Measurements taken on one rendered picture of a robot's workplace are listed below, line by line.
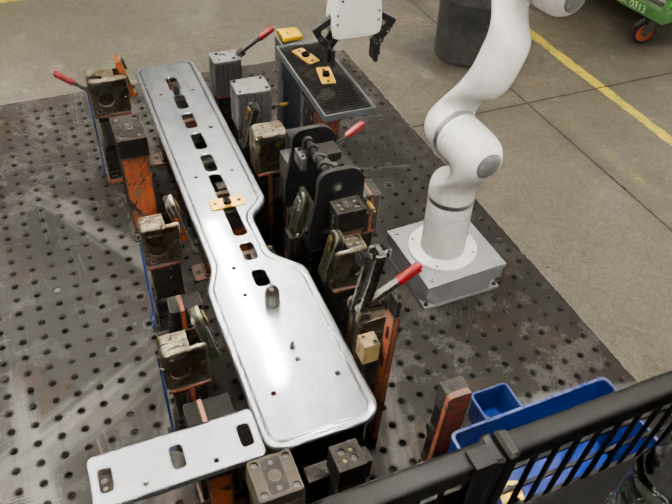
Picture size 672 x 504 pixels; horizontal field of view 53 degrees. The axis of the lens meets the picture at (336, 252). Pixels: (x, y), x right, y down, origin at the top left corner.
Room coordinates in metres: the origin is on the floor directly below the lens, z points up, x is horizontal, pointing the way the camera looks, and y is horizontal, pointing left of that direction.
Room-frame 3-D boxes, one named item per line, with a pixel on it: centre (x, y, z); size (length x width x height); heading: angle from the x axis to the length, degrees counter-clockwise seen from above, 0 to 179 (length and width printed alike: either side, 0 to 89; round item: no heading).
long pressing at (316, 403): (1.26, 0.29, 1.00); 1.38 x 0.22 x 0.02; 26
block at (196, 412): (0.68, 0.21, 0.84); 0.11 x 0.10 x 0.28; 116
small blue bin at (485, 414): (0.87, -0.40, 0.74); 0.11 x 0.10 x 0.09; 26
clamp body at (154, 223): (1.12, 0.40, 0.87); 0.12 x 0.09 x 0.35; 116
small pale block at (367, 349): (0.81, -0.08, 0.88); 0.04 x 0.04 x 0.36; 26
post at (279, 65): (1.83, 0.19, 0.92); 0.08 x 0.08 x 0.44; 26
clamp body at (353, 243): (1.07, -0.03, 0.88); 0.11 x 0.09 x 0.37; 116
